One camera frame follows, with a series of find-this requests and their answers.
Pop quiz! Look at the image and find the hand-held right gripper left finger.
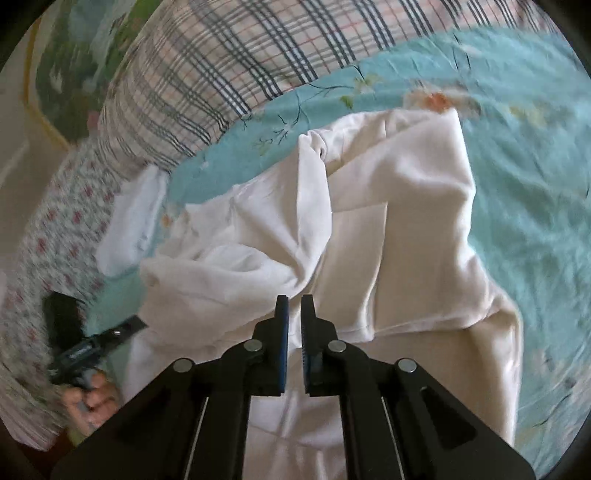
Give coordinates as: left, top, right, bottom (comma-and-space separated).
50, 294, 291, 480

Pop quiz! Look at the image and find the small folded white cloth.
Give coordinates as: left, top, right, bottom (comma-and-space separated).
96, 165, 170, 278

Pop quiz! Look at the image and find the person's left hand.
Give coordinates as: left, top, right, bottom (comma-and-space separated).
62, 373, 123, 437

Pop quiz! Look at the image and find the plaid pillow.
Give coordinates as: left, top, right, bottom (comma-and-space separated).
97, 0, 559, 178

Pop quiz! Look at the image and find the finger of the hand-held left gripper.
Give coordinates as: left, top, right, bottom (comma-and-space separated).
95, 316, 149, 346

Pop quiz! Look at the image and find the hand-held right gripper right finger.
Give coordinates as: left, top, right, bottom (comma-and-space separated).
300, 294, 536, 480

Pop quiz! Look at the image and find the red flower print quilt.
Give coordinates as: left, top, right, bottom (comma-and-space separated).
0, 138, 126, 450

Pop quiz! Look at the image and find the teal floral bed sheet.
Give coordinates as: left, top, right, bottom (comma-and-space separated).
85, 25, 591, 467

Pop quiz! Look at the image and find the green landscape wall poster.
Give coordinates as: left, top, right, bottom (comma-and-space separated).
23, 0, 158, 145

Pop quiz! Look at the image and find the large white garment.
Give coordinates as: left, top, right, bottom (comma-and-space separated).
124, 108, 525, 480

